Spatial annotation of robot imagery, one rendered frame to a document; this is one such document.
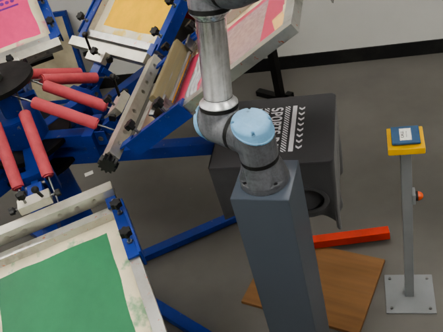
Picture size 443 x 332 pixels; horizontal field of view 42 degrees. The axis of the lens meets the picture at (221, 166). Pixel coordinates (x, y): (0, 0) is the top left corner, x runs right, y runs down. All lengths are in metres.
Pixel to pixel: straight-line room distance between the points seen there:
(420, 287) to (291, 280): 1.10
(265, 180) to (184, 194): 1.99
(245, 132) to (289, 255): 0.47
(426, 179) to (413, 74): 1.08
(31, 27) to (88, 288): 1.76
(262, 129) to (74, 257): 0.88
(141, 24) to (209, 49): 1.37
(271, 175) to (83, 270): 0.77
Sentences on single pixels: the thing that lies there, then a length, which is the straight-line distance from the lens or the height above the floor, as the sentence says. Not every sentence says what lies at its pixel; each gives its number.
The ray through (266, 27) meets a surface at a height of 1.45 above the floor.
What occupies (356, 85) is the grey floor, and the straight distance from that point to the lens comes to 4.25.
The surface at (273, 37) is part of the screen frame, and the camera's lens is 1.80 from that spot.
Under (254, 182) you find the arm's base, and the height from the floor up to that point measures 1.25.
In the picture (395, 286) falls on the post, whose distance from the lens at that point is 2.95.
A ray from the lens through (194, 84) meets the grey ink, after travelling 2.18.
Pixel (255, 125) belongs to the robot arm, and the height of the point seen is 1.42.
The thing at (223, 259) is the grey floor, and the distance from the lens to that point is 3.20.
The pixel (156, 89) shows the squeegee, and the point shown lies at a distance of 2.15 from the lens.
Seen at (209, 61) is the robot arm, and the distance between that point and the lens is 1.62.
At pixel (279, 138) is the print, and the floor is 0.95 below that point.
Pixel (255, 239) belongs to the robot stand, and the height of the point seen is 1.02.
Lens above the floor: 2.37
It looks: 39 degrees down
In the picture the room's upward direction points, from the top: 16 degrees counter-clockwise
